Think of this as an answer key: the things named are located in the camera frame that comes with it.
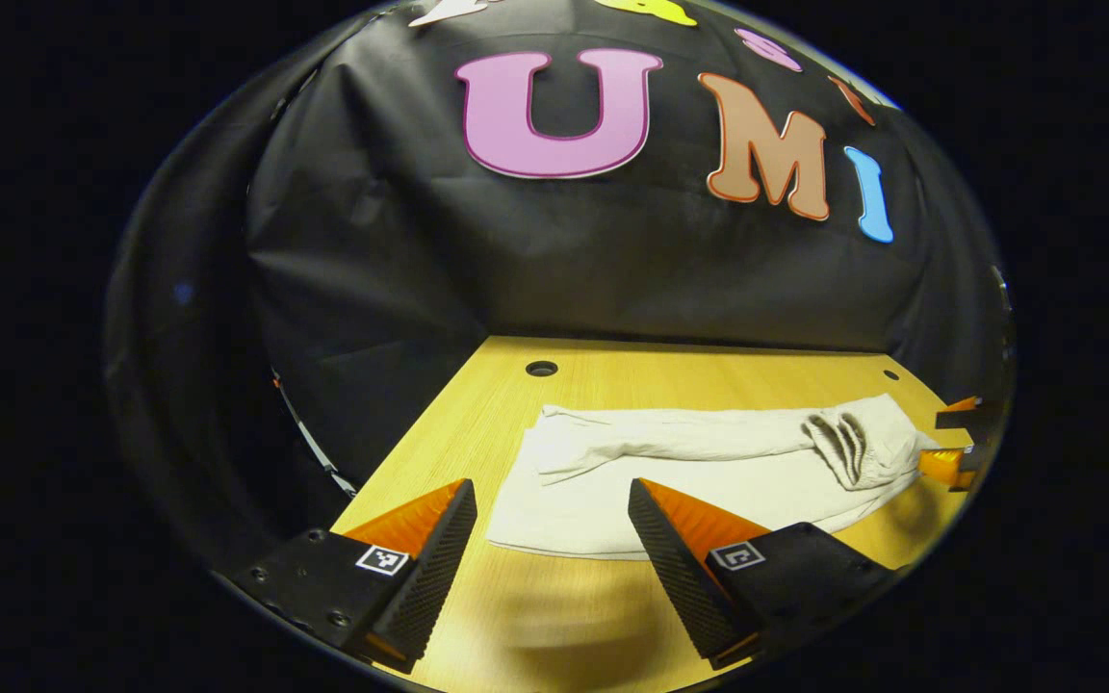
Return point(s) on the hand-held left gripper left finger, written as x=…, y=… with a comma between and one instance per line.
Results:
x=427, y=587

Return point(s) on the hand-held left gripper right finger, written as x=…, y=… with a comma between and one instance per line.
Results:
x=675, y=582

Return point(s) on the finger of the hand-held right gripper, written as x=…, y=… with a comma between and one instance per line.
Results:
x=944, y=467
x=968, y=419

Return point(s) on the cream white jeans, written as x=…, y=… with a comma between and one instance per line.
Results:
x=709, y=443

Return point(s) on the black backdrop cloth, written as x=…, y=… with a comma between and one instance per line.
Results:
x=612, y=269

